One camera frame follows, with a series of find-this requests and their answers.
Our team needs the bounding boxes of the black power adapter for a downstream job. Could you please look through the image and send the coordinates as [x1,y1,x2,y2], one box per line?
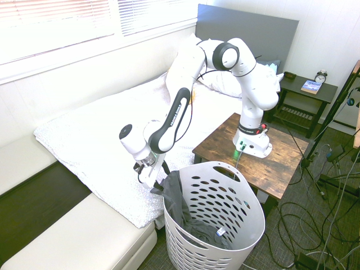
[325,144,346,163]

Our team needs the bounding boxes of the black twin-bell alarm clock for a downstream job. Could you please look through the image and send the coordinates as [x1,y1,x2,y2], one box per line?
[314,69,329,84]

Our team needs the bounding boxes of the wide white window blind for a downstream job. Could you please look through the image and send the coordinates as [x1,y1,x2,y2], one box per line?
[0,0,116,66]

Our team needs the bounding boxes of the dark gray t-shirt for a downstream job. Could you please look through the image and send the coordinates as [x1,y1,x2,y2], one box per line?
[150,169,235,251]

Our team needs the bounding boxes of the narrow white window blind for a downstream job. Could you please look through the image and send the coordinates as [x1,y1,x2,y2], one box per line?
[116,0,198,38]

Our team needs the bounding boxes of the bed with white cover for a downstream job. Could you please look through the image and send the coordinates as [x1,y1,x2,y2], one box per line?
[33,71,246,230]

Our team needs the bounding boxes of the gray bed headboard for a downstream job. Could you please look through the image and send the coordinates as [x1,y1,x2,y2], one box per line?
[195,3,300,75]

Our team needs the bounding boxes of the blue cover book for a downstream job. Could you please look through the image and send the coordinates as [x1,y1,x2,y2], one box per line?
[300,79,322,96]

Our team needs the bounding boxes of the rustic wooden side table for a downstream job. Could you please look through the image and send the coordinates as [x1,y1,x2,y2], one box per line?
[191,112,311,215]

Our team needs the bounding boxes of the white perforated laundry basket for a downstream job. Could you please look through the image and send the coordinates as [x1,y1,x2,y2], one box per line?
[163,160,267,270]

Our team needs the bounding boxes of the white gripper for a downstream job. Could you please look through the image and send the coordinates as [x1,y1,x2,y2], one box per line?
[137,153,171,195]

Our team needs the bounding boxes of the black light stand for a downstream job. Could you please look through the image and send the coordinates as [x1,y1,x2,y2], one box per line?
[299,60,360,201]

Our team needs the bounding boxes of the black base power cables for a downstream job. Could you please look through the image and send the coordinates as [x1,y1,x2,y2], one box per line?
[232,142,249,181]

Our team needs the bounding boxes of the teal pillow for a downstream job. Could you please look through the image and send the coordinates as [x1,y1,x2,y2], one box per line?
[254,58,282,74]

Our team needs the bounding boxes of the tangled floor cables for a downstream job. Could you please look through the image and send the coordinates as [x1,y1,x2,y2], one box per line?
[241,142,360,270]

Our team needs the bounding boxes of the white bench cushion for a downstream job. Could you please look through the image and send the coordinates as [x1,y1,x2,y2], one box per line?
[0,134,59,197]
[0,193,159,270]

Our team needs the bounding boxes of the black nightstand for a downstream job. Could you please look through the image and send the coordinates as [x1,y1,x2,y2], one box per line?
[271,73,339,139]

